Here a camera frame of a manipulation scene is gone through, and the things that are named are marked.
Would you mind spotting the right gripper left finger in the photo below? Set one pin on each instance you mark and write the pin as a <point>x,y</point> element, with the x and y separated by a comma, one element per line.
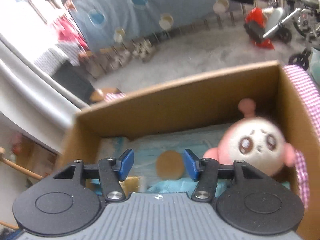
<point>111,172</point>

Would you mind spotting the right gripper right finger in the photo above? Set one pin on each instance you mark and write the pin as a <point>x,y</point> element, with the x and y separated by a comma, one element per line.
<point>203,171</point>

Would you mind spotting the bag of blue face masks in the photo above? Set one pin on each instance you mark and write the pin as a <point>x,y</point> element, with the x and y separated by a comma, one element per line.
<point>158,159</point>

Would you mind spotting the white pink plush toy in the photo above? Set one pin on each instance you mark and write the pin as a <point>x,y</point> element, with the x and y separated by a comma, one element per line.
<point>254,140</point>

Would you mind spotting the brown cardboard box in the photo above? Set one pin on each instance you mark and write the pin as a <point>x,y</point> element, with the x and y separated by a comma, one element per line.
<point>83,139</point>

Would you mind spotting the pink checkered tablecloth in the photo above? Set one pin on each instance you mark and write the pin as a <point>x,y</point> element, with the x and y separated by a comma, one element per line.
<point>285,92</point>

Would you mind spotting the grey curtain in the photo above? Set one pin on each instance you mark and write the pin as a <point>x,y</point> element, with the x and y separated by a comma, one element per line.
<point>32,102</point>

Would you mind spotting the wooden chair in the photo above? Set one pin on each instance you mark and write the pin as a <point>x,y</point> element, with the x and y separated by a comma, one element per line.
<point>21,170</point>

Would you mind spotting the polka dot cloth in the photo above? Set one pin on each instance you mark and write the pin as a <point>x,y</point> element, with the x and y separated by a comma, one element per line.
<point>53,58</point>

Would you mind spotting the pink hanging garment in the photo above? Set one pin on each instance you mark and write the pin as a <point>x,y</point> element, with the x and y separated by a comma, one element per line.
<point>67,32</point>

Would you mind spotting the blue patterned hanging blanket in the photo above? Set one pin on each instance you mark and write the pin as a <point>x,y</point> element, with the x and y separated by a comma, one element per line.
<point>100,20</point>

